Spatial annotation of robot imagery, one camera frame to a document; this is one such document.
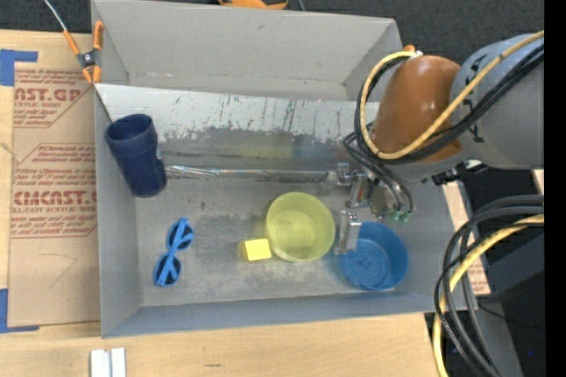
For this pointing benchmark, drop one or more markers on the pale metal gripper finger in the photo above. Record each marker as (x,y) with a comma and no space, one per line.
(349,236)
(356,192)

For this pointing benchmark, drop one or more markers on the blue bowl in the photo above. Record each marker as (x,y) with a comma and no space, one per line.
(376,260)

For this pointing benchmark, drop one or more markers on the black cylinder on white bracket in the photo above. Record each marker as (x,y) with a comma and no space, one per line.
(447,176)

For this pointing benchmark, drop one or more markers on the grey metal bin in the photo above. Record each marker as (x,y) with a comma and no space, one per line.
(247,278)

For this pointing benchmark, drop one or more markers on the yellow block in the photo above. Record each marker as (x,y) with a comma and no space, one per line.
(255,250)

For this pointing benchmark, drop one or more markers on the blue sunglasses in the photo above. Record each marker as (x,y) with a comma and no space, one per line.
(170,260)

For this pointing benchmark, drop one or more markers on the brown cardboard board red print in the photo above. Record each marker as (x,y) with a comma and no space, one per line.
(53,269)

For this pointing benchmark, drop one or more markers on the dark blue cup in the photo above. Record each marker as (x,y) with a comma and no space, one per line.
(140,158)

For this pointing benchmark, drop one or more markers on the yellow-green bowl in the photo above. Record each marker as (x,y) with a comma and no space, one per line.
(300,229)

